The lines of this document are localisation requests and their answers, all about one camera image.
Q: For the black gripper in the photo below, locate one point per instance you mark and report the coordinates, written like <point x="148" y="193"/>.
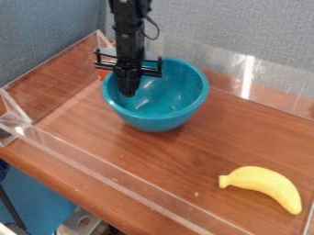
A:
<point x="128" y="55"/>

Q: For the blue bowl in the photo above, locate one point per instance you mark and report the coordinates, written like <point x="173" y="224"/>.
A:
<point x="165" y="101"/>

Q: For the brown white toy mushroom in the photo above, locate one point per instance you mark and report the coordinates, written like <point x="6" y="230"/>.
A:
<point x="101" y="74"/>

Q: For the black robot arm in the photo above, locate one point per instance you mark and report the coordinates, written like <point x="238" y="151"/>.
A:
<point x="129" y="13"/>

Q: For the clear acrylic barrier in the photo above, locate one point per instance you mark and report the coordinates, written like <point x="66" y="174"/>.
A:
<point x="151" y="182"/>

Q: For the yellow toy banana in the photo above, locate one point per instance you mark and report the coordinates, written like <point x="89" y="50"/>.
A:
<point x="267" y="182"/>

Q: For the grey metal bracket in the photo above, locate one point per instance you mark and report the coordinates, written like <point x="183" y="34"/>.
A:
<point x="81" y="223"/>

